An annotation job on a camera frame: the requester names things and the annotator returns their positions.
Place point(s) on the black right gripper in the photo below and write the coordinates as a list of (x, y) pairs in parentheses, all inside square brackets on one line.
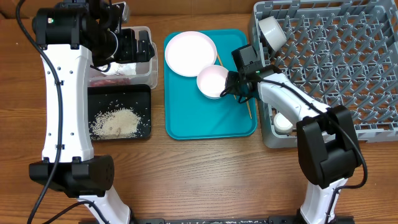
[(229, 89)]

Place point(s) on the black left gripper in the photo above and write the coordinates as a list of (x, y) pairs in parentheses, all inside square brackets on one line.
[(130, 54)]

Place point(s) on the small pink bowl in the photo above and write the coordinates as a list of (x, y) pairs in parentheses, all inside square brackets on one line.
[(211, 81)]

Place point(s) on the red snack wrapper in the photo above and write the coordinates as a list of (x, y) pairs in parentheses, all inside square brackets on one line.
[(112, 82)]

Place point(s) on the white paper cup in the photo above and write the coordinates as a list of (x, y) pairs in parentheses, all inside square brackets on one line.
[(282, 125)]

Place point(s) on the grey white bowl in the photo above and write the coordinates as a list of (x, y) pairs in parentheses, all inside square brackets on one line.
[(272, 32)]

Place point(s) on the pile of rice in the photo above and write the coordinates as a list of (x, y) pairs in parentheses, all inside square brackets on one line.
[(119, 121)]

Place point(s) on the white napkin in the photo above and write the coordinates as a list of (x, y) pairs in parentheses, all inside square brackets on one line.
[(119, 69)]

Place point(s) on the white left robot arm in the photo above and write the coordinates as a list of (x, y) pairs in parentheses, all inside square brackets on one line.
[(75, 38)]

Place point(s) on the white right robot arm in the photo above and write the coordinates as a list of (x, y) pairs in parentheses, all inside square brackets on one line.
[(327, 143)]

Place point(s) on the clear plastic waste bin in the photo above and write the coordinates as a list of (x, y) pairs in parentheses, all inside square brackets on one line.
[(146, 72)]

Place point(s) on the black food waste tray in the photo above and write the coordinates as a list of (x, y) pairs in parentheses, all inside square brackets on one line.
[(99, 97)]

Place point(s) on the grey dishwasher rack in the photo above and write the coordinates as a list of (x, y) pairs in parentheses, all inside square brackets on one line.
[(341, 53)]

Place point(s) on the right wooden chopstick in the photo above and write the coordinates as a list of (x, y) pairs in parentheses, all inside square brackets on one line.
[(249, 109)]

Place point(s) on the wooden chopstick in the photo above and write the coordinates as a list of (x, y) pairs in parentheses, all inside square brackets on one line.
[(221, 64), (249, 109)]

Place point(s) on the left wooden chopstick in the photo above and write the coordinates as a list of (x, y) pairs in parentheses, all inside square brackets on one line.
[(221, 64)]

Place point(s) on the teal plastic tray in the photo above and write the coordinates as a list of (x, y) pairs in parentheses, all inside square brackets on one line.
[(191, 115)]

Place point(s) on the large pink plate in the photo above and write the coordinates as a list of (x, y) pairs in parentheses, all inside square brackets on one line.
[(188, 53)]

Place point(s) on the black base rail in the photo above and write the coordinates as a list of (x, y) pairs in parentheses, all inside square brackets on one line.
[(233, 220)]

